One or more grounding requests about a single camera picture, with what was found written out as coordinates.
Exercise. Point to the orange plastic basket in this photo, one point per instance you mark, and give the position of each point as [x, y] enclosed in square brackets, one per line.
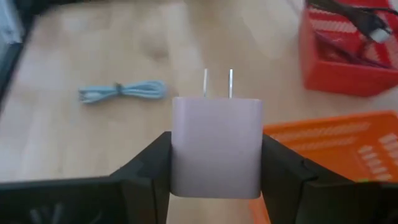
[335, 149]

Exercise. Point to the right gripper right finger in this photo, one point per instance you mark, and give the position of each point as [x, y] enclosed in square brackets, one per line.
[292, 186]

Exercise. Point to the pink wall charger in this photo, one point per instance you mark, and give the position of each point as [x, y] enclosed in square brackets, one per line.
[216, 146]

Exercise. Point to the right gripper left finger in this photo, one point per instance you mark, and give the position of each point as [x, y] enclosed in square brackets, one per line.
[146, 180]

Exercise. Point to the red plastic basket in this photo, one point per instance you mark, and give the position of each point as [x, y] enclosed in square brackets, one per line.
[342, 79]

